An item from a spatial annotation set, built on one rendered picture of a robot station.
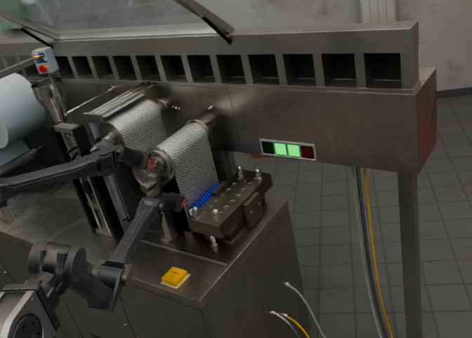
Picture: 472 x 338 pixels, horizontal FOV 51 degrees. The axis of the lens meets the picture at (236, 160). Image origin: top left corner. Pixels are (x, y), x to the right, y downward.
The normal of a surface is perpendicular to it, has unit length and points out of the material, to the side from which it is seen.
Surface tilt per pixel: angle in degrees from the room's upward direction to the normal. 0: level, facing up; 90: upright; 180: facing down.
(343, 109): 90
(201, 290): 0
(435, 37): 90
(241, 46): 90
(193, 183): 90
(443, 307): 0
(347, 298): 0
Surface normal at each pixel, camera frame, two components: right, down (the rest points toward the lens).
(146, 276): -0.19, -0.87
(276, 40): -0.54, 0.48
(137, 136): 0.82, 0.14
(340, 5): -0.16, 0.49
